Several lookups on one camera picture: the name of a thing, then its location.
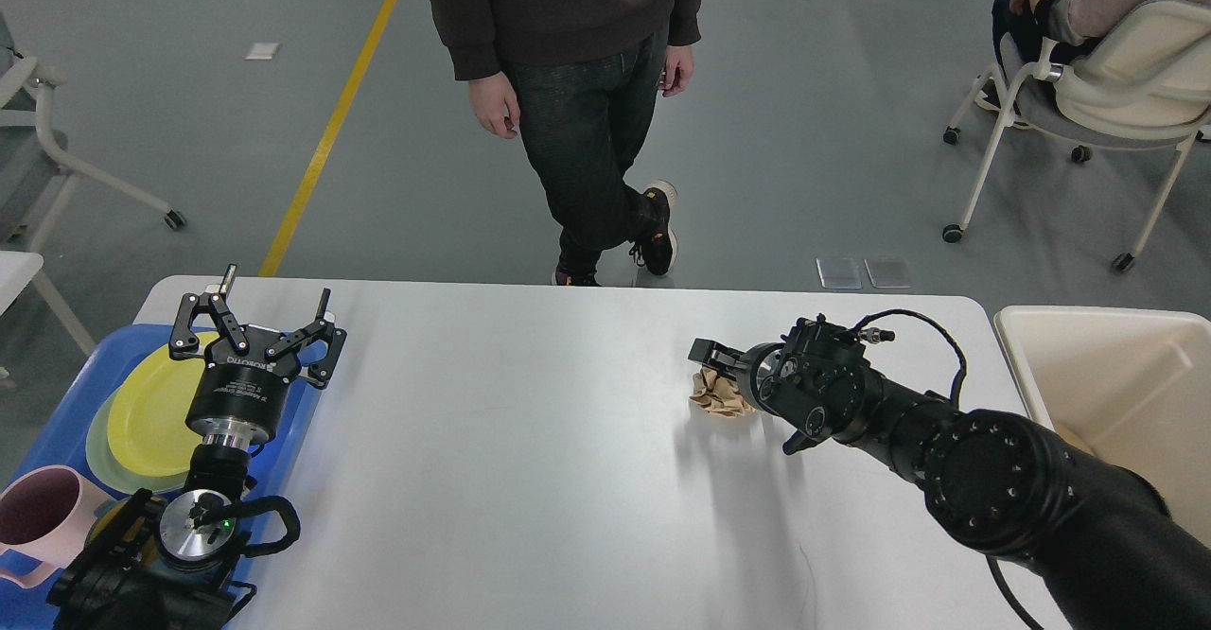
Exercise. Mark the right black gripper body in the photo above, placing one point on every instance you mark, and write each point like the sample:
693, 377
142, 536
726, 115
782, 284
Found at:
764, 375

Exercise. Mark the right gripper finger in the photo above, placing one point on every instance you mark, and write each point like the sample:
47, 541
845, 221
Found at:
728, 362

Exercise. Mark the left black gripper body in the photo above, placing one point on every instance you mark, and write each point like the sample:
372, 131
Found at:
241, 395

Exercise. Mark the small brown paper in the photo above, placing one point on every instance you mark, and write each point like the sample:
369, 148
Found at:
718, 395

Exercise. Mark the yellow plate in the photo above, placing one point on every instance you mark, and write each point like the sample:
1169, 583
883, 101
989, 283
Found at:
147, 429

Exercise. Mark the pink mug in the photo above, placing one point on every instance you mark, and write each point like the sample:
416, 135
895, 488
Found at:
47, 515

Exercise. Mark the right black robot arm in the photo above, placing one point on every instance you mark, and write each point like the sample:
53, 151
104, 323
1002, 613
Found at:
1099, 535

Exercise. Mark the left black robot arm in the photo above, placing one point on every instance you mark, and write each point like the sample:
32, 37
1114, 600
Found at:
169, 563

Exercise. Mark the left clear floor plate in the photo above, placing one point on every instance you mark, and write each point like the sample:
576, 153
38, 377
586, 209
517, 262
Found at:
839, 272

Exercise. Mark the clear floor plate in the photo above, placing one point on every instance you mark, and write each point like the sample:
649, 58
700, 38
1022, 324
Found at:
839, 272
888, 272

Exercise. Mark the light green plate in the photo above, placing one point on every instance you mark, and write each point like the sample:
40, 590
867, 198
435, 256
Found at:
109, 472

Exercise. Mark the right clear floor plate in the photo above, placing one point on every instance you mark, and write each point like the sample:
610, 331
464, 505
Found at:
888, 272

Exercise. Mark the blue plastic tray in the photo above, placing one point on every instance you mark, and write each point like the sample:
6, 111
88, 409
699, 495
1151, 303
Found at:
63, 442

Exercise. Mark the white side table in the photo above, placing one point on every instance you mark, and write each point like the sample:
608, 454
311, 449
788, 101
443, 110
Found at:
22, 269

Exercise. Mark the white office chair left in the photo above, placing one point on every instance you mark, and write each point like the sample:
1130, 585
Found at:
39, 175

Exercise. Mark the person in dark clothes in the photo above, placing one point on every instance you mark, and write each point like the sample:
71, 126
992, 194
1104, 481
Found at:
577, 81

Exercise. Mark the beige plastic bin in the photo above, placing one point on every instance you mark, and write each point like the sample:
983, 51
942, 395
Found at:
1131, 386

